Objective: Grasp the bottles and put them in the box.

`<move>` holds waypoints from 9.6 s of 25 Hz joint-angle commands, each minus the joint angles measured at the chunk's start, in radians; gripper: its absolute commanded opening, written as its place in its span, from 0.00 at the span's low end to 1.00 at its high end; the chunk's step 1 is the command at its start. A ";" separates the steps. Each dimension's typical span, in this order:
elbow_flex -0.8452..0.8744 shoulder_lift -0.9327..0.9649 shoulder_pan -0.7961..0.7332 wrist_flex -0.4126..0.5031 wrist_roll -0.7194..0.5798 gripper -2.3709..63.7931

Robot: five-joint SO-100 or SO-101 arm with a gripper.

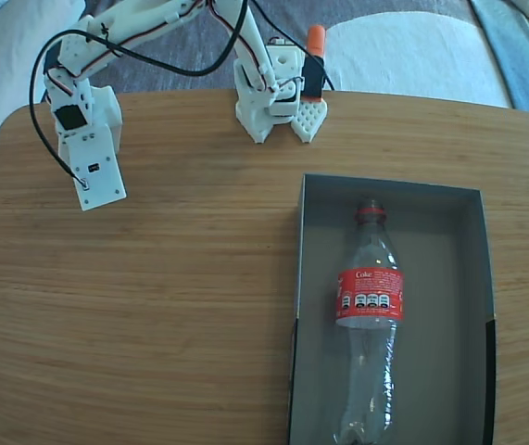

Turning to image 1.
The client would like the clear bottle nutrition-mark red label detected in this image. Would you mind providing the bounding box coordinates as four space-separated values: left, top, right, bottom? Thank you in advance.
333 197 407 445

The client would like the grey cardboard box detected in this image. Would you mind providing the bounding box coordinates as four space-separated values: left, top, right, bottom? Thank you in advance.
285 172 497 445

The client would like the dark grey rug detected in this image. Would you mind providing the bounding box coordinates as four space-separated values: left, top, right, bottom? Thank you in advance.
41 0 353 96

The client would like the orange and black clamp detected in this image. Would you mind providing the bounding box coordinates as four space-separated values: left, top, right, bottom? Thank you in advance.
301 25 329 103

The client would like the white cloth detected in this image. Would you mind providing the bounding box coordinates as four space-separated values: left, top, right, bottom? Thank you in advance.
326 11 513 110

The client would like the blue-grey cloth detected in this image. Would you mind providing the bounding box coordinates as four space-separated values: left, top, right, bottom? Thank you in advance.
470 0 529 117

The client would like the black cable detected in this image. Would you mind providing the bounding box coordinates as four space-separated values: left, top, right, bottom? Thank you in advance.
30 0 251 189

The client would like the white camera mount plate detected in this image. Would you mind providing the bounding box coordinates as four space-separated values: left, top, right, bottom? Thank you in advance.
58 124 129 213

